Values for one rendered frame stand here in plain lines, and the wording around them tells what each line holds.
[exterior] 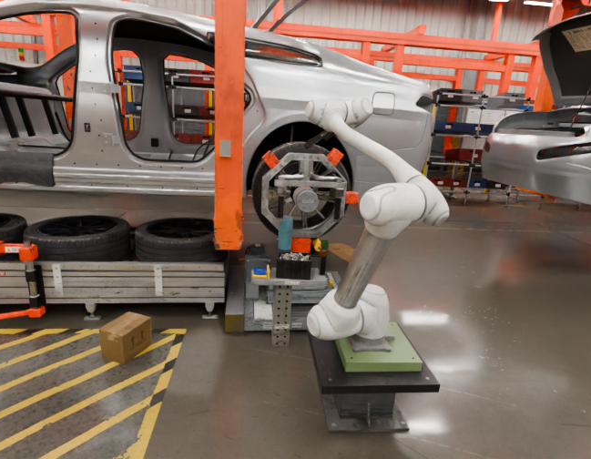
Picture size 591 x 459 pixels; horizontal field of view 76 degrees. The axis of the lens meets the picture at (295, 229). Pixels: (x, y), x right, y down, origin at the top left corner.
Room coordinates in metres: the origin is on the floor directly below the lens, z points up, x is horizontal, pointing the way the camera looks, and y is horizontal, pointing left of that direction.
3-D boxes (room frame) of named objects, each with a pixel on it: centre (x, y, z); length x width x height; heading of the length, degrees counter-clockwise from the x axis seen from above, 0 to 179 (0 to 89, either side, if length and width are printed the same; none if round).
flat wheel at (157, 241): (2.69, 0.83, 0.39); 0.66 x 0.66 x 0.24
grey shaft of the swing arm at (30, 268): (2.11, 1.57, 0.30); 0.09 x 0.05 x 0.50; 98
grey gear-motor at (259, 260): (2.61, 0.26, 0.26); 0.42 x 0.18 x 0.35; 8
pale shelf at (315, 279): (2.05, 0.02, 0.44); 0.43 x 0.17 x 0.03; 98
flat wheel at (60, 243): (2.58, 1.54, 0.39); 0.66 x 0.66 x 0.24
